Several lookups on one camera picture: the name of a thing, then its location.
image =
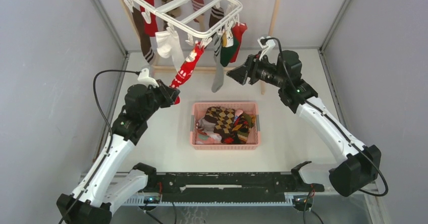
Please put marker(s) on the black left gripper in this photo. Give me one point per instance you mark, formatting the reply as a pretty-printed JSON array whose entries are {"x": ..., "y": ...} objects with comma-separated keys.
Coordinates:
[{"x": 173, "y": 93}]

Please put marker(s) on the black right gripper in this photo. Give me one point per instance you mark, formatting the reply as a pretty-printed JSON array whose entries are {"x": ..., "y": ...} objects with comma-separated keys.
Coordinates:
[{"x": 254, "y": 65}]

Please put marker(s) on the red white patterned sock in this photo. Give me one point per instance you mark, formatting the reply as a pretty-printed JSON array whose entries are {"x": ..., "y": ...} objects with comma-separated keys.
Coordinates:
[{"x": 188, "y": 66}]

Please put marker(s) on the pink plastic basket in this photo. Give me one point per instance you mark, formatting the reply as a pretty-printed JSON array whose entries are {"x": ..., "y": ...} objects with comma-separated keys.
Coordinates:
[{"x": 199, "y": 142}]

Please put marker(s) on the grey ribbed sock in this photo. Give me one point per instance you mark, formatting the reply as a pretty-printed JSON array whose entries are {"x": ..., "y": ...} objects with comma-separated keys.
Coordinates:
[{"x": 202, "y": 125}]

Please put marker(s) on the red black argyle sock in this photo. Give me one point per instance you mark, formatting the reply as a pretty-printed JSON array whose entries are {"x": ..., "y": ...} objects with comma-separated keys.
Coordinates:
[{"x": 239, "y": 132}]

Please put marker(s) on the pink patterned sock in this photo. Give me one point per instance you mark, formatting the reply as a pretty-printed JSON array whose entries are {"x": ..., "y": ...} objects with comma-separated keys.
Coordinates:
[{"x": 216, "y": 137}]

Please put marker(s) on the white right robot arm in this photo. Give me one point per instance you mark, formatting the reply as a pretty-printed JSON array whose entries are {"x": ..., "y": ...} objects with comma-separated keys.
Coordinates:
[{"x": 356, "y": 164}]

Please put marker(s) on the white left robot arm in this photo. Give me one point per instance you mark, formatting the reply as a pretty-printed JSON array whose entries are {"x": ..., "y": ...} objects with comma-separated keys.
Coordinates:
[{"x": 95, "y": 199}]

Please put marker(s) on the grey long sock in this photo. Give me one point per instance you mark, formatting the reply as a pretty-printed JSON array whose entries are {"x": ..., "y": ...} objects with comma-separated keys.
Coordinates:
[{"x": 219, "y": 74}]

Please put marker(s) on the green dotted sock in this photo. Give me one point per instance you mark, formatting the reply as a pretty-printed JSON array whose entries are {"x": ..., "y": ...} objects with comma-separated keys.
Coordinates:
[{"x": 228, "y": 49}]

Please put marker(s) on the brown sock striped cuff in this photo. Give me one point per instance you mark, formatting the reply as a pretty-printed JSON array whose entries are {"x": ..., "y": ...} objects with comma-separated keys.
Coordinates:
[{"x": 216, "y": 15}]

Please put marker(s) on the red bear sock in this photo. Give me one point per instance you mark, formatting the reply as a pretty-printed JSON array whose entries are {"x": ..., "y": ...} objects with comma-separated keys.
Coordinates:
[{"x": 149, "y": 19}]

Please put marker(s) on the maroon purple striped sock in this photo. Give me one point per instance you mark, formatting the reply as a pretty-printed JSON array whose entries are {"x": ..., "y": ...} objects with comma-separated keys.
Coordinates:
[{"x": 197, "y": 5}]

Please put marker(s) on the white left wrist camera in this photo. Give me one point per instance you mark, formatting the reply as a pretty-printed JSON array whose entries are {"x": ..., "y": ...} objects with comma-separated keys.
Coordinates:
[{"x": 145, "y": 78}]

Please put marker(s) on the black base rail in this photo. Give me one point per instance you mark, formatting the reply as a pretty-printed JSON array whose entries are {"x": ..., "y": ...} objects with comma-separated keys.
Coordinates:
[{"x": 240, "y": 187}]

